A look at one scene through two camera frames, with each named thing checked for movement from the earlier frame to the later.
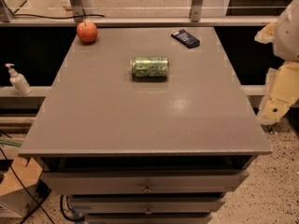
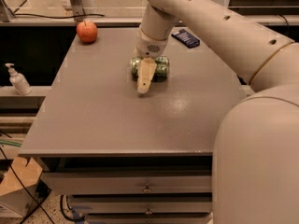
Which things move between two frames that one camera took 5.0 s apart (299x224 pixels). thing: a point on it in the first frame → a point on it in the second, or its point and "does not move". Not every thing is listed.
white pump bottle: (19, 81) does not move
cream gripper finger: (282, 92) → (147, 67)
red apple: (87, 32) does not move
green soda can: (149, 68) does not move
